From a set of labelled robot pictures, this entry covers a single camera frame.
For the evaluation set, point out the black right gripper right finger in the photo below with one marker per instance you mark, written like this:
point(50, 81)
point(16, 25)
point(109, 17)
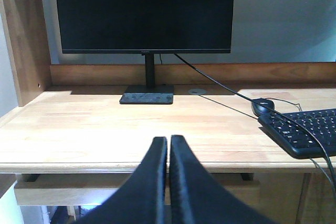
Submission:
point(196, 197)

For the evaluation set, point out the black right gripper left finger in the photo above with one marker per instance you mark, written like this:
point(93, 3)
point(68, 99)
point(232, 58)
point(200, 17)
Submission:
point(141, 199)

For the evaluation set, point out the black computer mouse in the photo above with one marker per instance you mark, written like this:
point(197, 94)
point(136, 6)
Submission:
point(262, 106)

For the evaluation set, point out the wooden desk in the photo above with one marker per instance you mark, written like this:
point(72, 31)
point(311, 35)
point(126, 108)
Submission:
point(69, 121)

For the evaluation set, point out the wooden keyboard drawer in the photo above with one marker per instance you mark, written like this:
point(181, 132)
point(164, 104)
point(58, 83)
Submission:
point(94, 189)

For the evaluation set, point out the black keyboard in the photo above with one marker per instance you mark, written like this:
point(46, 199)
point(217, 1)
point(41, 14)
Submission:
point(302, 134)

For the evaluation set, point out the black computer monitor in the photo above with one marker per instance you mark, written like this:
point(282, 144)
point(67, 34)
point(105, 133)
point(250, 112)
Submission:
point(145, 27)

